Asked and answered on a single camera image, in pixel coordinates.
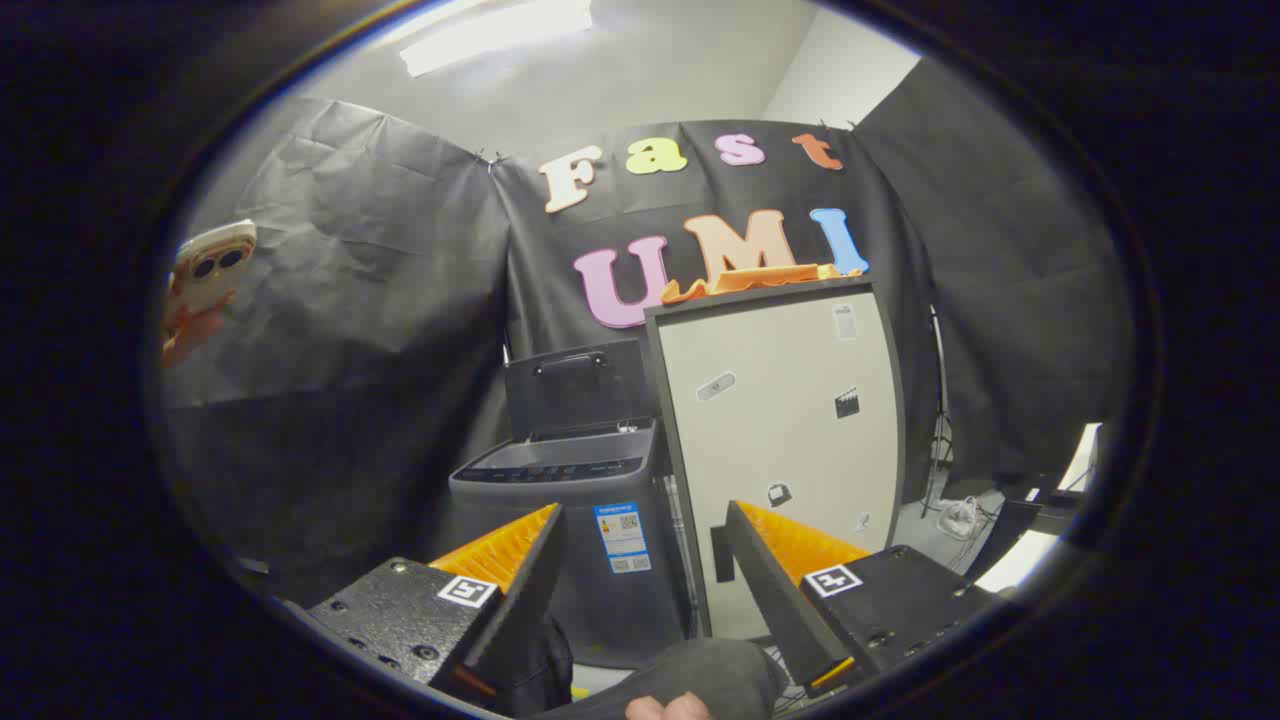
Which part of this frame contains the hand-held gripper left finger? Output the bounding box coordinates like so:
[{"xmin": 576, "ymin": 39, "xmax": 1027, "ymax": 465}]
[{"xmin": 305, "ymin": 502, "xmax": 564, "ymax": 703}]

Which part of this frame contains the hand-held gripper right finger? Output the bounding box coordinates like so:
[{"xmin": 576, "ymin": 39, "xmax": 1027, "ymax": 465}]
[{"xmin": 724, "ymin": 499, "xmax": 1003, "ymax": 699}]

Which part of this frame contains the grey washing machine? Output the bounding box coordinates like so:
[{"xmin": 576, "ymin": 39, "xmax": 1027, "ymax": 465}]
[{"xmin": 449, "ymin": 418, "xmax": 701, "ymax": 669}]

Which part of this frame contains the orange polo shirt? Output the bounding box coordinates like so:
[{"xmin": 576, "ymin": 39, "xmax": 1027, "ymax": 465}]
[{"xmin": 660, "ymin": 263, "xmax": 863, "ymax": 306}]

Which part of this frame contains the beige smartphone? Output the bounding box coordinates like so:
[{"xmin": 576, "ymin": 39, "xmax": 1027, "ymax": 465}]
[{"xmin": 170, "ymin": 220, "xmax": 258, "ymax": 319}]

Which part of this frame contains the white plastic bag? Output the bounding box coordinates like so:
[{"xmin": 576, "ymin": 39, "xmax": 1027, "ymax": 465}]
[{"xmin": 938, "ymin": 497, "xmax": 986, "ymax": 541}]

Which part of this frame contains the white table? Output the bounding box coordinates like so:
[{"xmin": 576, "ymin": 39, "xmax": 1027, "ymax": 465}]
[{"xmin": 975, "ymin": 422, "xmax": 1103, "ymax": 596}]

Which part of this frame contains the dark low object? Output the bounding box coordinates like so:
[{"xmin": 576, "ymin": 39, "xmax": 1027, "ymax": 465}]
[{"xmin": 965, "ymin": 470, "xmax": 1091, "ymax": 581}]

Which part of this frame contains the black backdrop cloth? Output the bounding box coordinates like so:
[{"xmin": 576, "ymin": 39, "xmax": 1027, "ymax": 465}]
[{"xmin": 160, "ymin": 95, "xmax": 1136, "ymax": 601}]

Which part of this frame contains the beige cabinet with dark frame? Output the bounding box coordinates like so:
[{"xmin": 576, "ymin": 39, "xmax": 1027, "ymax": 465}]
[{"xmin": 645, "ymin": 277, "xmax": 906, "ymax": 641}]

